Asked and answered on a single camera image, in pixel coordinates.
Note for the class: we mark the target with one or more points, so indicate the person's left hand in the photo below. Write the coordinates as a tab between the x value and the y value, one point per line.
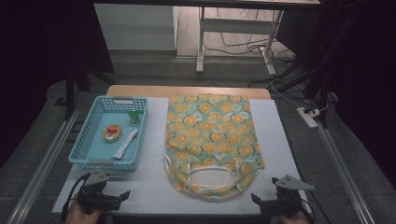
79	216

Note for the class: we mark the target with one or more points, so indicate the white desk frame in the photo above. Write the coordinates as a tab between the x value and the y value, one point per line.
236	26

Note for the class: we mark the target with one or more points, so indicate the orange patterned fabric bag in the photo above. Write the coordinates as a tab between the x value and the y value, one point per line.
208	130

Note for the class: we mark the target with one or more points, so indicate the white power strip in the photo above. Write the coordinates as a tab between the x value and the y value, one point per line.
306	118

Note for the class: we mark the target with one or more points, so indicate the blue plastic basket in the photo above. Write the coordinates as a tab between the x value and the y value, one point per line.
99	146

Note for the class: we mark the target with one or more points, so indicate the small green bottle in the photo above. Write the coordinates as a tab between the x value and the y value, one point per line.
134	117

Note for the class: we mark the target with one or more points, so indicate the dark curtain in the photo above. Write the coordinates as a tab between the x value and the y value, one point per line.
37	62
367	77

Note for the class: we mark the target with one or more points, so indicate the white tube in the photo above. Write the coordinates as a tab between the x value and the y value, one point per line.
126	143

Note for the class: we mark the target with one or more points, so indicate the aluminium rail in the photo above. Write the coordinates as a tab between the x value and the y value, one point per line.
40	171
345	174

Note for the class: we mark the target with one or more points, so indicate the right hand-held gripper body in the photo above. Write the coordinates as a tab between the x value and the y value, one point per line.
286	202

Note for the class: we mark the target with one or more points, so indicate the black metal stand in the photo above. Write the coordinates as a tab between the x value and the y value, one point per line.
322	77
70	90

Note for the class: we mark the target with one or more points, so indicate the white table mat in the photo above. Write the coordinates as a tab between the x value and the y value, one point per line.
152	189

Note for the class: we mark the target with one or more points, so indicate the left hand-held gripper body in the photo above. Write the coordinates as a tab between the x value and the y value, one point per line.
96	200

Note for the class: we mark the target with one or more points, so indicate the white cabinet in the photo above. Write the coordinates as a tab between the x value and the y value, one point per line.
134	28

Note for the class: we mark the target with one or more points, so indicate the person's right hand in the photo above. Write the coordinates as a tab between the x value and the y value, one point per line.
295	219

